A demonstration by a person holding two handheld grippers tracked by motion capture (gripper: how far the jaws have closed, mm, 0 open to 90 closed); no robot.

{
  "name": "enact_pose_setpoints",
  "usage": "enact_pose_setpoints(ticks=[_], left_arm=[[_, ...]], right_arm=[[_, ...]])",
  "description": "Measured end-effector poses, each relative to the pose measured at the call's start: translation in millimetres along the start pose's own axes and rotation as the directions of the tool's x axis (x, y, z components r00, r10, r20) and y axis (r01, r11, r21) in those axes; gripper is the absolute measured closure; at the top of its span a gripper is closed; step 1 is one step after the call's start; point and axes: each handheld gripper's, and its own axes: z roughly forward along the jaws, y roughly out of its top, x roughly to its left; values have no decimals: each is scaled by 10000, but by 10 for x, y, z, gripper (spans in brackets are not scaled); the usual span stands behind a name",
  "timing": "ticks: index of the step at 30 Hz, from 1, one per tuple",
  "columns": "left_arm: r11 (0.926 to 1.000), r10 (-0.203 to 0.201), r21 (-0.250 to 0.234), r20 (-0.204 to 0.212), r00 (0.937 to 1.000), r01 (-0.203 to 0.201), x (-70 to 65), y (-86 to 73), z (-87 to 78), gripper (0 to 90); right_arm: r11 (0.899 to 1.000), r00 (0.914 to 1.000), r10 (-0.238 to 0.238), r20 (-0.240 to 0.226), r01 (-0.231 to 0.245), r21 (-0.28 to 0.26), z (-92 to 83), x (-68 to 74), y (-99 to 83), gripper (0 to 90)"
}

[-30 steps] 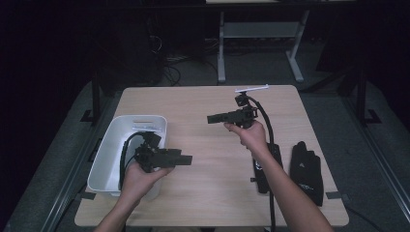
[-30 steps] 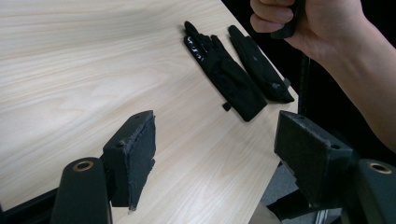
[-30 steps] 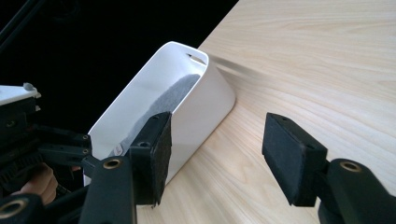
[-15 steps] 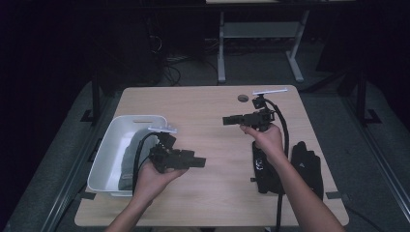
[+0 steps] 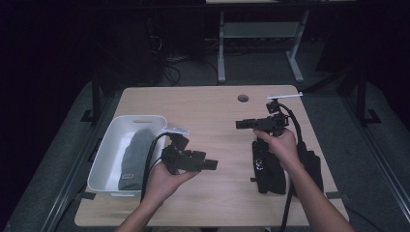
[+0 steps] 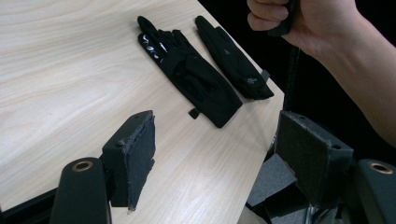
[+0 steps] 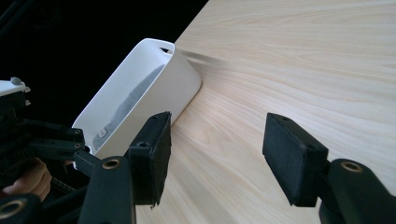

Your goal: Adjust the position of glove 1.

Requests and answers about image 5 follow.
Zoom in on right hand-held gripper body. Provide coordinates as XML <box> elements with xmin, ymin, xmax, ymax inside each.
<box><xmin>255</xmin><ymin>92</ymin><xmax>305</xmax><ymax>137</ymax></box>

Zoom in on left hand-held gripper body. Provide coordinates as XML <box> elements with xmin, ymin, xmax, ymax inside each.
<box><xmin>161</xmin><ymin>126</ymin><xmax>207</xmax><ymax>176</ymax></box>

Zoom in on grey knit glove with label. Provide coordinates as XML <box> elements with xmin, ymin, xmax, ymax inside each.
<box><xmin>117</xmin><ymin>128</ymin><xmax>160</xmax><ymax>191</ymax></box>

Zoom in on black pouch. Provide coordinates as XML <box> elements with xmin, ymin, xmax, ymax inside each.
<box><xmin>250</xmin><ymin>137</ymin><xmax>288</xmax><ymax>195</ymax></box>

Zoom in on white plastic bin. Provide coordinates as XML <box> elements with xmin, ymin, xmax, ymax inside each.
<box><xmin>86</xmin><ymin>114</ymin><xmax>168</xmax><ymax>198</ymax></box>

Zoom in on person's right hand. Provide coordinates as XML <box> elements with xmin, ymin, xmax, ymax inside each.
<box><xmin>252</xmin><ymin>128</ymin><xmax>303</xmax><ymax>174</ymax></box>

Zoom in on person's left hand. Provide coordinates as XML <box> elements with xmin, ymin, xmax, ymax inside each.
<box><xmin>142</xmin><ymin>161</ymin><xmax>200</xmax><ymax>208</ymax></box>

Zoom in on black metal stand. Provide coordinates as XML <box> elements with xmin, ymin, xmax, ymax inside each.
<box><xmin>352</xmin><ymin>62</ymin><xmax>383</xmax><ymax>128</ymax></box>
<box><xmin>80</xmin><ymin>72</ymin><xmax>103</xmax><ymax>125</ymax></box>

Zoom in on grey tape strip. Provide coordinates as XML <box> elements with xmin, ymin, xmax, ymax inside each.
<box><xmin>76</xmin><ymin>190</ymin><xmax>98</xmax><ymax>201</ymax></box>
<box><xmin>325</xmin><ymin>190</ymin><xmax>350</xmax><ymax>200</ymax></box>

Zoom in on right hand-held gripper black cable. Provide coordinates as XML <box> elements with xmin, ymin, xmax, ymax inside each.
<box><xmin>278</xmin><ymin>101</ymin><xmax>306</xmax><ymax>232</ymax></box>

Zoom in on hand-held gripper black cable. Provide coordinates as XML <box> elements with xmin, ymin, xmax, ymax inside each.
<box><xmin>278</xmin><ymin>101</ymin><xmax>306</xmax><ymax>232</ymax></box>
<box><xmin>140</xmin><ymin>131</ymin><xmax>172</xmax><ymax>202</ymax></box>

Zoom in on left hand-held gripper black cable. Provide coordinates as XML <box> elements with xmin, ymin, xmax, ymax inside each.
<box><xmin>140</xmin><ymin>131</ymin><xmax>172</xmax><ymax>202</ymax></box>

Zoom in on tangle of floor cables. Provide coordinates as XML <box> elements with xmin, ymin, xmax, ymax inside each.
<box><xmin>146</xmin><ymin>33</ymin><xmax>220</xmax><ymax>87</ymax></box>

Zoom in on white metal desk frame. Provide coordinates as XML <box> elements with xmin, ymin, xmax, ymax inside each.
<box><xmin>217</xmin><ymin>9</ymin><xmax>311</xmax><ymax>84</ymax></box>

